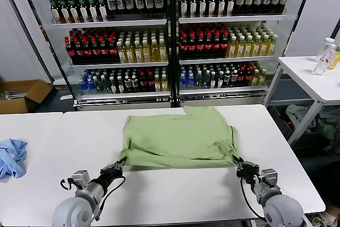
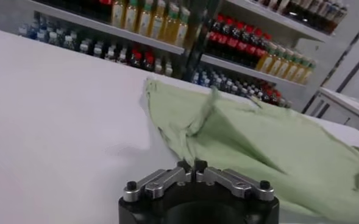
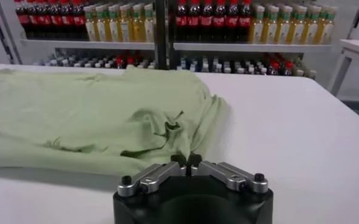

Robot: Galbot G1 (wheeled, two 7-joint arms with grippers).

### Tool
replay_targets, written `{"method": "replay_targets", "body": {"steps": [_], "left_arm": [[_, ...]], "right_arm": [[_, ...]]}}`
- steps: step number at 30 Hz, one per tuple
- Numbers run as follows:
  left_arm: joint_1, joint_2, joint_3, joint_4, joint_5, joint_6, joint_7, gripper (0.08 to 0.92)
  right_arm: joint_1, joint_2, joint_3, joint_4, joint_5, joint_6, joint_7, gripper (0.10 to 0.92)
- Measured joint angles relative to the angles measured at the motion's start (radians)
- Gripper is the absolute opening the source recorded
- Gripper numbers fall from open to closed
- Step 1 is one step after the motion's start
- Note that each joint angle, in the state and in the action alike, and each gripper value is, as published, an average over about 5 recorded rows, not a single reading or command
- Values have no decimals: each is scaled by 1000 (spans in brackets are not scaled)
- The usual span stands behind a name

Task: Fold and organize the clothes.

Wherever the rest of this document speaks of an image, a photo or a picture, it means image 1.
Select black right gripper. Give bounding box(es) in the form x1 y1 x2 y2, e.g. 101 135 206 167
232 154 260 184

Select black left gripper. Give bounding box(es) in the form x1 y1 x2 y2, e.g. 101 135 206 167
99 157 128 184

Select light green t-shirt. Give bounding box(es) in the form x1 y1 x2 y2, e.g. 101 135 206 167
118 105 239 170

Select black mesh basket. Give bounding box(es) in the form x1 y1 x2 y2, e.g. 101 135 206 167
268 106 293 142

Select white display cooler cabinet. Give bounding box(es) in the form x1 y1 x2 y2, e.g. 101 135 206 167
172 0 290 108
54 0 173 112

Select white cooler shelf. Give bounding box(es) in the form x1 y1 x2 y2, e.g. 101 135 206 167
179 55 276 65
52 19 167 28
68 61 169 69
179 86 268 96
178 15 289 24
76 91 171 100

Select white grey garment pile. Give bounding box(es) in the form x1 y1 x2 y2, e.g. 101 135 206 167
285 104 317 134

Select clear green water bottle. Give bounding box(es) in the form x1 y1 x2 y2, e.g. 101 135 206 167
95 75 103 95
202 70 210 90
101 75 110 95
194 70 203 90

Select small red cap cola bottle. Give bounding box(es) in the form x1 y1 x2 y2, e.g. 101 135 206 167
237 67 246 88
139 72 148 94
244 66 253 88
147 72 156 93

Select grey green garment pile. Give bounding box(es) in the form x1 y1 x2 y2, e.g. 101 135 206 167
317 107 340 155

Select person leg dark trousers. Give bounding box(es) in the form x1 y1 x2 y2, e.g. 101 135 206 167
325 155 340 212

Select yellow tea bottle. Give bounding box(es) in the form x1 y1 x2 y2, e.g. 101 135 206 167
133 40 143 63
235 36 245 58
142 40 151 63
227 36 237 58
252 35 261 57
150 39 160 63
244 35 253 57
268 34 277 57
158 39 168 62
260 35 269 57
125 41 135 64
117 41 126 64

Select white shoe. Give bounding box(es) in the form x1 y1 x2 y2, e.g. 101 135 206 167
313 209 340 227

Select white side table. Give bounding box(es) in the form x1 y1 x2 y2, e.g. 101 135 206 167
263 56 340 147

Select crumpled light blue garment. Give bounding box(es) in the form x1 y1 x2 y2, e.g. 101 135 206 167
0 138 28 180

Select open brown cardboard box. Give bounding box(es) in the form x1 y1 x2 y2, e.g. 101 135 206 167
0 79 54 115

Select clear plastic packed items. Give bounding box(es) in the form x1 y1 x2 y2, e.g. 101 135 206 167
4 90 29 100

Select clear bottle red label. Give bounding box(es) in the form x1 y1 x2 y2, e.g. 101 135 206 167
312 44 336 76

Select clear bottle white cap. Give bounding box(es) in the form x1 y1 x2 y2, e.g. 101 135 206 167
315 38 336 62

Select green cap white label bottle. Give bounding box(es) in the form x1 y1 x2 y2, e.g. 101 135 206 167
178 0 189 18
197 0 208 18
59 0 70 24
207 0 217 18
87 0 99 23
226 0 236 16
216 0 227 17
50 0 61 24
78 0 89 23
67 0 79 23
97 0 108 22
188 0 198 18

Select black framed glass door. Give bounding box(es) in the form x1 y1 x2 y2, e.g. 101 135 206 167
264 0 318 105
0 0 78 105

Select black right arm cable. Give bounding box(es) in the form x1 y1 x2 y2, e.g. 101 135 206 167
240 176 266 219

